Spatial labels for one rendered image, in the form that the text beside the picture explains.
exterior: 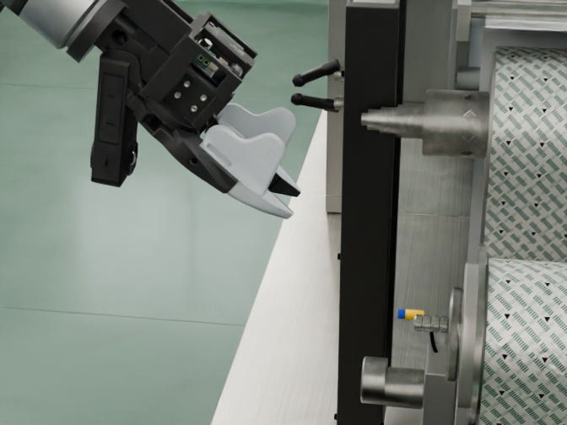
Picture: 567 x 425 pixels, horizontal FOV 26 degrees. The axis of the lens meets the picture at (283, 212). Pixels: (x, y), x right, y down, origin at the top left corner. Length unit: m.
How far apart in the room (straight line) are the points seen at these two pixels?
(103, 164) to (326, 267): 0.90
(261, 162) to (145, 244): 3.03
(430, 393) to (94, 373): 2.32
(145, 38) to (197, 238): 3.06
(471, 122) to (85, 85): 4.36
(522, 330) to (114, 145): 0.34
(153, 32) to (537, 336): 0.36
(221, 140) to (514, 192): 0.31
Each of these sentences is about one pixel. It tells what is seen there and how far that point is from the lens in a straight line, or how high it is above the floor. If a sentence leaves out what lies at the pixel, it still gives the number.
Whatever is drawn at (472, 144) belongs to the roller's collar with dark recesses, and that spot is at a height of 1.33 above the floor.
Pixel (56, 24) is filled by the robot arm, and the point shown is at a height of 1.50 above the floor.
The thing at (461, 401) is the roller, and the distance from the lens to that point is 0.97.
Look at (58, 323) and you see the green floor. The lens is 3.55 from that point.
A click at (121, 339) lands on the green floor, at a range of 3.45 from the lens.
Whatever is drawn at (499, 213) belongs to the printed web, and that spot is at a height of 1.28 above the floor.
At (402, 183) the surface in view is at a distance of 2.00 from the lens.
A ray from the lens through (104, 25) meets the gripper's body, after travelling 0.92.
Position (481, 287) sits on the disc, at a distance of 0.93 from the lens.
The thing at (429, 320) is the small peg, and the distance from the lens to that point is 1.01.
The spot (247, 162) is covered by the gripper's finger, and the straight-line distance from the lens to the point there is 0.94.
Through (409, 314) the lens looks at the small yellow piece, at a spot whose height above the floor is 1.23.
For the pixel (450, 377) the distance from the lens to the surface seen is 0.98.
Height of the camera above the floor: 1.75
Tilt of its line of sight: 25 degrees down
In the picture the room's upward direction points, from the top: straight up
